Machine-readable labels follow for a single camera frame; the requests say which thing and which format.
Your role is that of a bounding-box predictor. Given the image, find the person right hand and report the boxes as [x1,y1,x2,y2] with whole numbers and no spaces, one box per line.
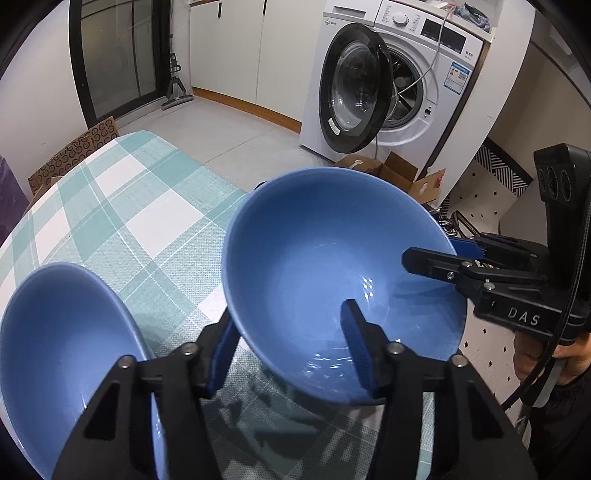
[513,329,591,386]

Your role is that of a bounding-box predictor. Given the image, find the black framed glass door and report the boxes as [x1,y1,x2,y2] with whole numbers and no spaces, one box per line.
[68,0,171,127]

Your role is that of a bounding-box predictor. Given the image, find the blue bowl large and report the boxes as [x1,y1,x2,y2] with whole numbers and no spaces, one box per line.
[221,167,467,405]

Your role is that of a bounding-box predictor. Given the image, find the white washing machine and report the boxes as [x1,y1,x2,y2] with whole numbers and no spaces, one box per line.
[300,1,485,170]

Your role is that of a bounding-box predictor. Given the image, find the black cable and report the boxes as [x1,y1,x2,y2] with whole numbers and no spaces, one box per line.
[500,216,591,409]

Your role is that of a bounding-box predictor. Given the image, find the teal checked tablecloth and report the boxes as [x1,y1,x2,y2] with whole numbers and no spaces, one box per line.
[0,130,438,480]

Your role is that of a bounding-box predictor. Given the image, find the upright vacuum mop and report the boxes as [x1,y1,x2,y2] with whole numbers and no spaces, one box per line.
[161,33,194,111]

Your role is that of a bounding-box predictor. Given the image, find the purple plastic bag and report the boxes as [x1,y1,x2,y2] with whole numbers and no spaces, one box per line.
[0,156,28,243]

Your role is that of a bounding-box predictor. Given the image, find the patterned cardboard box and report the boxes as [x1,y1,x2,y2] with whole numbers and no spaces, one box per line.
[28,116,119,194]

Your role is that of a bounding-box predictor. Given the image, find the white kitchen cabinets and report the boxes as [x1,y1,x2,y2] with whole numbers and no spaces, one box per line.
[189,0,325,133]

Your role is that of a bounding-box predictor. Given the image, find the open cardboard box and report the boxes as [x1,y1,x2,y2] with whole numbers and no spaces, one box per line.
[255,150,447,206]

